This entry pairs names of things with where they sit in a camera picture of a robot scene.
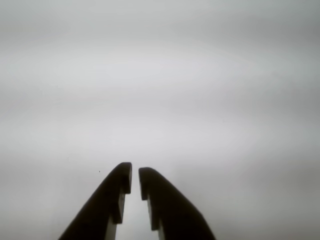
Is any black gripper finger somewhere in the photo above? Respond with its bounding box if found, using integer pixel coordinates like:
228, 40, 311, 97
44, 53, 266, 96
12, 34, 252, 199
138, 166, 216, 240
57, 161, 133, 240

